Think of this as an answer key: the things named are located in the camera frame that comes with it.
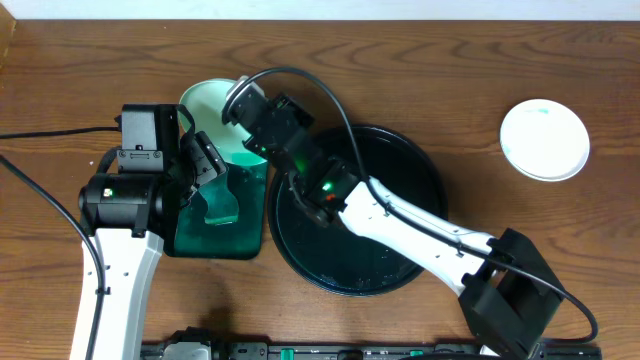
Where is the green sponge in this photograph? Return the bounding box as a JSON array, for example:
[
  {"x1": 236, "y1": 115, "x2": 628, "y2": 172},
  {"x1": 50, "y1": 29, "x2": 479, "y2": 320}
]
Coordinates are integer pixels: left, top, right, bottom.
[{"x1": 199, "y1": 173, "x2": 239, "y2": 226}]

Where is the mint plate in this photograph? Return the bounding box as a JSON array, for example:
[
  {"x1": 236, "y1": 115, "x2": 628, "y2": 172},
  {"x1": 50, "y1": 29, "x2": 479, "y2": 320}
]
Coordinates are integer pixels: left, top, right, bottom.
[{"x1": 180, "y1": 78, "x2": 266, "y2": 167}]

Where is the white plate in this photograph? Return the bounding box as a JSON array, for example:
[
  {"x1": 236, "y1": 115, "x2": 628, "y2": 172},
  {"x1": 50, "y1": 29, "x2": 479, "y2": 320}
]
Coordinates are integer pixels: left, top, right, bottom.
[{"x1": 499, "y1": 99, "x2": 591, "y2": 182}]

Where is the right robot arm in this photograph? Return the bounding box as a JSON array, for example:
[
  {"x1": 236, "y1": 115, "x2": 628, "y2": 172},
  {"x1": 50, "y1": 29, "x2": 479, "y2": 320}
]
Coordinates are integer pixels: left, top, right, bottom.
[{"x1": 229, "y1": 90, "x2": 561, "y2": 359}]

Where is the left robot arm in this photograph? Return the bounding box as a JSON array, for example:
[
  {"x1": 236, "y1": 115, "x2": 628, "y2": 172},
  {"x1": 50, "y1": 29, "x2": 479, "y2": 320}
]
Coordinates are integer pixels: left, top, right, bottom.
[{"x1": 70, "y1": 131, "x2": 228, "y2": 359}]

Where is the rectangular black sponge tray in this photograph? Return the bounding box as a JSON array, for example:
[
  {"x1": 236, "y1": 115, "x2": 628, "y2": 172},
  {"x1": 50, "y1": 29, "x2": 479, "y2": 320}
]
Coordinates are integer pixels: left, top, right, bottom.
[{"x1": 164, "y1": 163, "x2": 268, "y2": 260}]

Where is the round black tray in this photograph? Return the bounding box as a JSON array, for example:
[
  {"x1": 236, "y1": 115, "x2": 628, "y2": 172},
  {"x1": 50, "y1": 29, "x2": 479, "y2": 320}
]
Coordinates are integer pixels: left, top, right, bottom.
[{"x1": 266, "y1": 124, "x2": 449, "y2": 297}]

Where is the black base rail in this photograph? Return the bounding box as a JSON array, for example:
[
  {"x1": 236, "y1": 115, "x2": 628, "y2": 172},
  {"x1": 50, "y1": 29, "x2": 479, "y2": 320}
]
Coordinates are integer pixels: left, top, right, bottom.
[{"x1": 139, "y1": 327, "x2": 601, "y2": 360}]

